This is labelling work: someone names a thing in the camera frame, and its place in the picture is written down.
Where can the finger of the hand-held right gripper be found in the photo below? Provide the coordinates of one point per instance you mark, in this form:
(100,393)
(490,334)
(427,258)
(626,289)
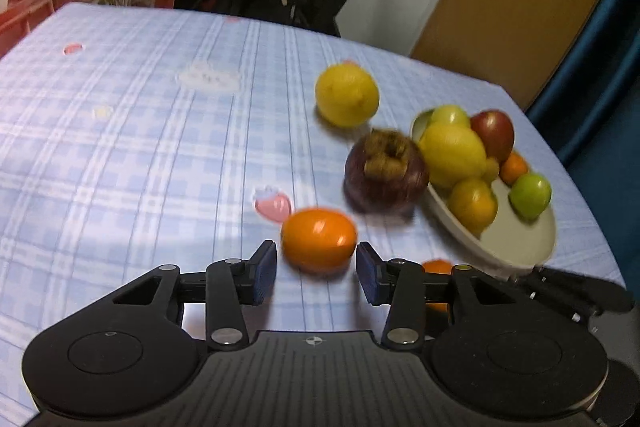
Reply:
(550,299)
(600,294)

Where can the yellow-orange tangerine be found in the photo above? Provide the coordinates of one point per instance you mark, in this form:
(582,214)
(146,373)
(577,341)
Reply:
(472,204)

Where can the dark purple mangosteen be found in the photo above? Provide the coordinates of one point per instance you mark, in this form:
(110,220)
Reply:
(385,189)

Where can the yellow-green jujube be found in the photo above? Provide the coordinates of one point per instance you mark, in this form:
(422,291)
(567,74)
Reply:
(450,116)

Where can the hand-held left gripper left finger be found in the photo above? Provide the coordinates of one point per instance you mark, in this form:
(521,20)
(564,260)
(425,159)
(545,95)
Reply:
(265,274)

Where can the brown wooden board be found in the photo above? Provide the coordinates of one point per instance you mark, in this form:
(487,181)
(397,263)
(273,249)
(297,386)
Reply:
(500,7)

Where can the small orange tangerine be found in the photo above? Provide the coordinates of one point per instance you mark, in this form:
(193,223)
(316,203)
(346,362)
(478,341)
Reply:
(436,266)
(319,239)
(516,169)

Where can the yellow lemon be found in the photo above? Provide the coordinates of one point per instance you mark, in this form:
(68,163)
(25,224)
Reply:
(452,154)
(347,94)

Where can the red apple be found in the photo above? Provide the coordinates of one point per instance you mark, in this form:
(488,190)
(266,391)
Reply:
(495,134)

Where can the dark blue curtain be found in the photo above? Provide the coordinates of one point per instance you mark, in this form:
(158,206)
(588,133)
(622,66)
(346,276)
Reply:
(600,132)

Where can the beige round plate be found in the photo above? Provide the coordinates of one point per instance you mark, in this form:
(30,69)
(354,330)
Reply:
(515,242)

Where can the green jujube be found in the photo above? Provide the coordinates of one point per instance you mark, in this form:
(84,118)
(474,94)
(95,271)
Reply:
(530,196)

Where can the blue checked tablecloth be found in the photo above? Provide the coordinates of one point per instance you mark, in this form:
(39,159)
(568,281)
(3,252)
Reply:
(125,157)

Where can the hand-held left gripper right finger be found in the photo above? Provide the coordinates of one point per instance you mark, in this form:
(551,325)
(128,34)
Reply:
(367,274)

